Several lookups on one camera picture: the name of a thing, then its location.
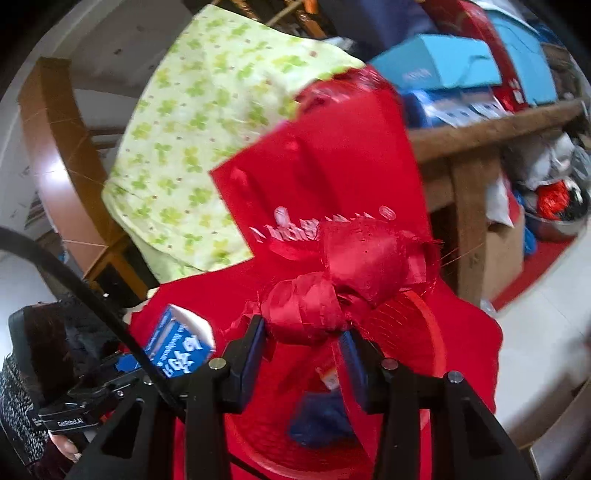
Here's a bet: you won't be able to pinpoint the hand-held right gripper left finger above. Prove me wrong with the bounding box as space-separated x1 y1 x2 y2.
69 315 267 480

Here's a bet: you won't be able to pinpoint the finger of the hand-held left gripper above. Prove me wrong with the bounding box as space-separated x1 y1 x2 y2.
111 351 148 376

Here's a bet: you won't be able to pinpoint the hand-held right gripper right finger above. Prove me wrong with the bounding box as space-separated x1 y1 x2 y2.
339 330 532 480

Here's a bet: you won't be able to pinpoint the blue and white small carton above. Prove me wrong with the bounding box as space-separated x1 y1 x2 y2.
142 304 218 379

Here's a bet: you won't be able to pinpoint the red mesh basket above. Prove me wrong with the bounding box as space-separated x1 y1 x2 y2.
222 288 448 480

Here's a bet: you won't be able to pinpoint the red cloth scrap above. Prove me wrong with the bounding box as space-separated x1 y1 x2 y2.
249 217 444 344

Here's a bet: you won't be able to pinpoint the person's left forearm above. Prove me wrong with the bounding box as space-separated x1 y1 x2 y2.
0 355 54 469

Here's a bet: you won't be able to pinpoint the person's left hand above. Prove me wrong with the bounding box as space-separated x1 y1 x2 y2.
48 433 83 463

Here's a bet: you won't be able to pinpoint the blue wrapper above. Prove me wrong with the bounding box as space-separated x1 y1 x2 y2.
288 392 357 449

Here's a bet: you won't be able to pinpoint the black jacket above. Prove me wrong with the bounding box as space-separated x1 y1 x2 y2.
8 295 127 402

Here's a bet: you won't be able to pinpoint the red blanket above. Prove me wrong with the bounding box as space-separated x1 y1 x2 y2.
127 268 504 480

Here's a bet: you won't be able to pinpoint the brown cardboard box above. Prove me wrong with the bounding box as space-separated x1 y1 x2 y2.
480 207 527 302

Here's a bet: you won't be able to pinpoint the red bag with white print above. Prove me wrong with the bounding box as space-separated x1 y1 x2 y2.
208 65 437 301

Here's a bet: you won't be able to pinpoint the red floor mat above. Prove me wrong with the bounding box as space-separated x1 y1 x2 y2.
491 234 579 311

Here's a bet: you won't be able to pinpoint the wooden cabinet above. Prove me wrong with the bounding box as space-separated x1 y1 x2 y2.
18 56 148 301

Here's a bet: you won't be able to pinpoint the green floral quilt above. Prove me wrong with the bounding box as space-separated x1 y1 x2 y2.
102 4 365 283

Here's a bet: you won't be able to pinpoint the metal bowl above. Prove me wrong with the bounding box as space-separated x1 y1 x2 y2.
524 210 588 244

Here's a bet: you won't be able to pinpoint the wooden table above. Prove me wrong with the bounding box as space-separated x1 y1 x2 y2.
409 99 588 305

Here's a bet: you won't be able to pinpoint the orange mesh bag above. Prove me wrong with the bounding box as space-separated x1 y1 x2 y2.
537 180 574 219

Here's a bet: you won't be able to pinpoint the blue and white packets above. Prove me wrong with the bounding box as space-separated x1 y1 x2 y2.
401 87 509 131

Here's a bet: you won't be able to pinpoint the white plastic bag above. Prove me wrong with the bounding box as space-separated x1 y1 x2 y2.
502 133 579 191

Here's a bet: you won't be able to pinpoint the light blue cardboard box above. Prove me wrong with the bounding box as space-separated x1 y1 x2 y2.
369 34 504 92

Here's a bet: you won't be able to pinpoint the dark navy cloth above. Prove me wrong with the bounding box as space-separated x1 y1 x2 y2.
318 0 437 62

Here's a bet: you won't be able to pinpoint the teal cardboard box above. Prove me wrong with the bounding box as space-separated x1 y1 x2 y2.
482 8 560 107

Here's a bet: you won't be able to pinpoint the black cable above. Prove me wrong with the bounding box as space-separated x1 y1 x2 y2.
0 226 190 421

